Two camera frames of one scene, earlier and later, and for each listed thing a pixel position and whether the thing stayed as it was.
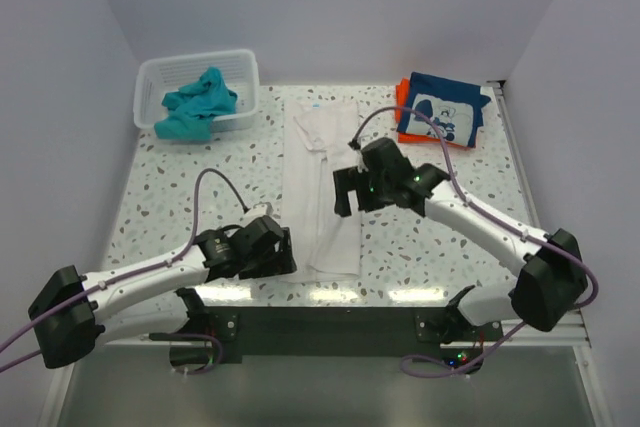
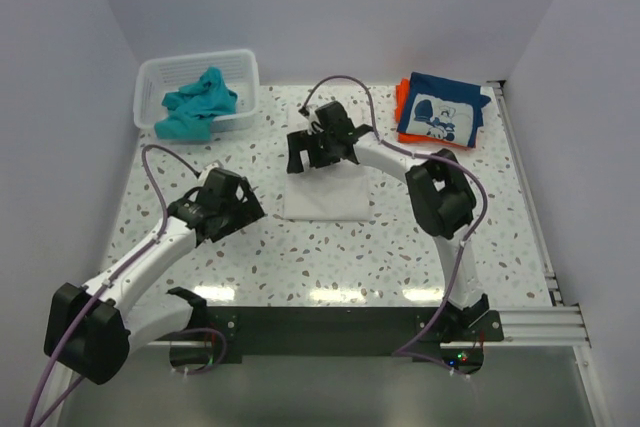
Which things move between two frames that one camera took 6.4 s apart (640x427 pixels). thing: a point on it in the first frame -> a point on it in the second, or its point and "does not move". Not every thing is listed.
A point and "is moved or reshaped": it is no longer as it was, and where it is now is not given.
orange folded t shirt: (402, 100) does not move
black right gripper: (351, 187) -> (315, 148)
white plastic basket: (239, 70) does not move
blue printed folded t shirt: (457, 108) does not move
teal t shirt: (193, 107) does not move
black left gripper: (282, 253) -> (232, 217)
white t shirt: (318, 135) is moved or reshaped
